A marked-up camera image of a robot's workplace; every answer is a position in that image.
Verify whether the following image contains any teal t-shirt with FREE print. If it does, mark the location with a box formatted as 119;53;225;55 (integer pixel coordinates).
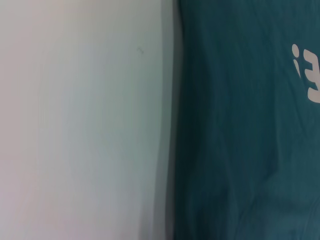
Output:
171;0;320;240

